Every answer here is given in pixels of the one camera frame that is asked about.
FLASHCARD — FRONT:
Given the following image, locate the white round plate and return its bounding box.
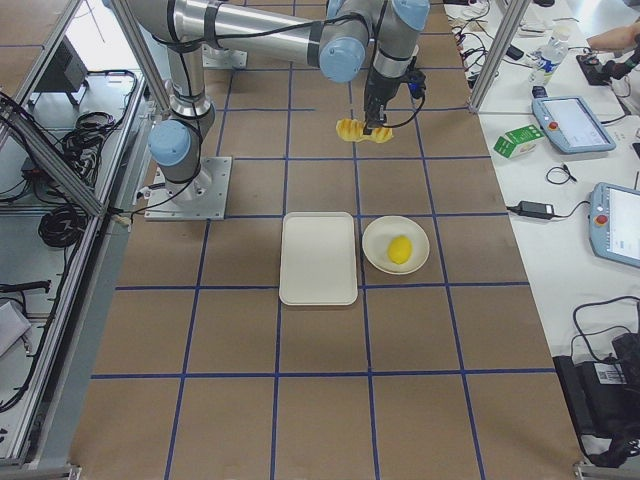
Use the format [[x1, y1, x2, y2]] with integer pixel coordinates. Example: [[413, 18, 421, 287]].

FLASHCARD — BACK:
[[362, 216, 430, 275]]

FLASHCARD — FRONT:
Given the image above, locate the black power adapter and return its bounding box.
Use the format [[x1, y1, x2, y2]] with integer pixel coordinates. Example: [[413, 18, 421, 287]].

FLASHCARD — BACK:
[[518, 200, 555, 220]]

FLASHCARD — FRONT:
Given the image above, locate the far teach pendant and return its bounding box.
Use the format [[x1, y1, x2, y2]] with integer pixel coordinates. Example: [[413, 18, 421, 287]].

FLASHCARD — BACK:
[[531, 96, 616, 154]]

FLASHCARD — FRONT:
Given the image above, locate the yellow lemon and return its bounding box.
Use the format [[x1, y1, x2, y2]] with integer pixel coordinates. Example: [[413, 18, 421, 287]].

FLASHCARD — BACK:
[[387, 235, 413, 265]]

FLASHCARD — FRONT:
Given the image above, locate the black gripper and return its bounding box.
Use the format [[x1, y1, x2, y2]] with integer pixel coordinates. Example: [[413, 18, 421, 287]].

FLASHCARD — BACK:
[[363, 54, 426, 135]]

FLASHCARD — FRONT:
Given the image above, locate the near teach pendant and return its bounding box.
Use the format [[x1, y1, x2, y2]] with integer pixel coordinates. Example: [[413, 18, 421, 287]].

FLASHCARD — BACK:
[[589, 182, 639, 267]]

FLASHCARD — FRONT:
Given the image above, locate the teach pendant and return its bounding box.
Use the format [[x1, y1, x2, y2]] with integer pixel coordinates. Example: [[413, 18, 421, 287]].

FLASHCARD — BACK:
[[589, 182, 639, 267], [531, 96, 616, 154]]

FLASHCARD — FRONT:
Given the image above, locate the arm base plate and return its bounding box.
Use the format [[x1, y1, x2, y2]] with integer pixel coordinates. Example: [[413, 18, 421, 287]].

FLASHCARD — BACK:
[[202, 44, 248, 70], [143, 157, 232, 221]]

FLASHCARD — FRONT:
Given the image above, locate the white rectangular tray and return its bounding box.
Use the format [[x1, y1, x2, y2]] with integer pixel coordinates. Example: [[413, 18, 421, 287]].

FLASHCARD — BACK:
[[279, 212, 358, 306]]

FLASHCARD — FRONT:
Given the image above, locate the aluminium frame post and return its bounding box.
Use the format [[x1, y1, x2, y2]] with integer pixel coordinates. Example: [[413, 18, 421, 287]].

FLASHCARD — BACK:
[[469, 0, 530, 113]]

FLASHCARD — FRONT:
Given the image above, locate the plastic water bottle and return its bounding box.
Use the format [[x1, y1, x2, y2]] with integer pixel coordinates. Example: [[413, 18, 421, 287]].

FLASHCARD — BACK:
[[528, 26, 571, 86]]

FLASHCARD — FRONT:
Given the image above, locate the person forearm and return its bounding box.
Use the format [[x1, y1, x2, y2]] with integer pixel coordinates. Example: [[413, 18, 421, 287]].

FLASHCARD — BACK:
[[587, 23, 639, 52]]

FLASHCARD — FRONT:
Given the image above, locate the yellow sliced bread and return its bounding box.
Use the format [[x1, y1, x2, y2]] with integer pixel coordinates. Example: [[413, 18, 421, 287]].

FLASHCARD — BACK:
[[335, 118, 394, 144]]

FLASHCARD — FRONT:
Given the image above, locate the green white box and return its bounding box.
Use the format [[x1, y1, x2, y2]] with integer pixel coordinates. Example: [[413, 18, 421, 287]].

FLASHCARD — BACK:
[[493, 124, 545, 159]]

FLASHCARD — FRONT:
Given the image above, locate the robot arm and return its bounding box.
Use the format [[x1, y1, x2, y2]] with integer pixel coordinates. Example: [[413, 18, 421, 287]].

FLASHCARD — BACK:
[[105, 1, 430, 143]]

